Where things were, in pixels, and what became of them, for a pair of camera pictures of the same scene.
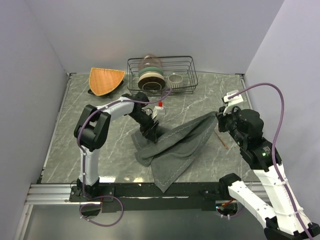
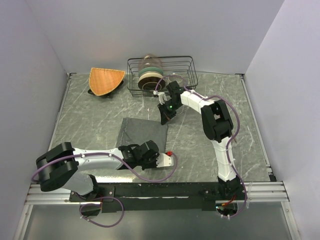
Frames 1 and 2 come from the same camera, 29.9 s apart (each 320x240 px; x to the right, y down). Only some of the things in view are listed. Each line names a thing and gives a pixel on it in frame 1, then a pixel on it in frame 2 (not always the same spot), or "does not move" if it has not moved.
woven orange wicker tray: [102, 81] does not move
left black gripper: [149, 130] to [154, 165]
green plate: [151, 69] does not move
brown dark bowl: [151, 83] does not move
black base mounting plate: [116, 198] does not move
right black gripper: [221, 117] to [165, 118]
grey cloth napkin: [173, 156] to [137, 131]
